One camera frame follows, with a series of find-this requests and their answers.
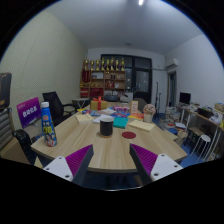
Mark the black cup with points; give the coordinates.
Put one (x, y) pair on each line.
(106, 126)

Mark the pink box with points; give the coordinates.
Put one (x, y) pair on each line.
(120, 109)

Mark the brown wooden stool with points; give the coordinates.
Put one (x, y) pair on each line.
(196, 131)

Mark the grey striped office chair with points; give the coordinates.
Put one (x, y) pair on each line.
(5, 130)

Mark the white round stool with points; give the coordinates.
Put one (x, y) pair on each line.
(204, 138)

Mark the flat round red coaster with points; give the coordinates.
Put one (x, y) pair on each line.
(129, 135)

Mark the black computer monitor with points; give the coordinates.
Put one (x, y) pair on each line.
(185, 98)

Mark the black office chair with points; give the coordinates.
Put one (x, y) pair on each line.
(53, 105)

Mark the purple sign board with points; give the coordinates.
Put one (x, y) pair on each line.
(29, 111)

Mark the wooden shelf unit with trophies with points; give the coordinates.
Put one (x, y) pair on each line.
(103, 83)

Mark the small beige book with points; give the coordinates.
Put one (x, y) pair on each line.
(84, 118)

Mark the blue white-capped drink bottle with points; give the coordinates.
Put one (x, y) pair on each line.
(49, 130)

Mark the dark glass door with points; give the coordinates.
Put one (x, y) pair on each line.
(141, 80)

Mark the black microphone stand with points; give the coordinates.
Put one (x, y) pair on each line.
(157, 96)

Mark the white paper sheet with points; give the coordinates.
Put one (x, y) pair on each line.
(100, 117)

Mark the white air conditioner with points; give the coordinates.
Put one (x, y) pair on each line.
(172, 64)

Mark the pink flowers in white pot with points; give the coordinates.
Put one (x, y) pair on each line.
(149, 111)

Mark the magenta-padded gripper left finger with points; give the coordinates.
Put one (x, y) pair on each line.
(58, 166)

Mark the small upright card stand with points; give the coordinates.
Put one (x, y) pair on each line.
(134, 107)

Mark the yellow gift box red ribbon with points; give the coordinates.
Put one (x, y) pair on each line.
(98, 105)

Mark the orange book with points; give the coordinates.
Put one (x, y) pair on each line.
(136, 116)

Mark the cluttered side desk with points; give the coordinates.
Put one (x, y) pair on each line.
(206, 118)

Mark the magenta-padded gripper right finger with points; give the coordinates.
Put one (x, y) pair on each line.
(165, 166)

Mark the wide beige book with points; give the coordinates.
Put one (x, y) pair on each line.
(141, 125)

